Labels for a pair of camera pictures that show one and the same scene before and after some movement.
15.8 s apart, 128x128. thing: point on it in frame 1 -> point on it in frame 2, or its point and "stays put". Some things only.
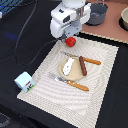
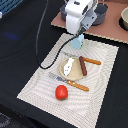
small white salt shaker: x=67 y=66 stays put
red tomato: x=70 y=41 -> x=61 y=92
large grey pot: x=97 y=13 stays put
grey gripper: x=70 y=30 -> x=89 y=19
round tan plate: x=75 y=72 stays put
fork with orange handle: x=79 y=86 stays put
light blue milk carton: x=25 y=81 -> x=76 y=43
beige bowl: x=124 y=18 stays put
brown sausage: x=83 y=65 stays put
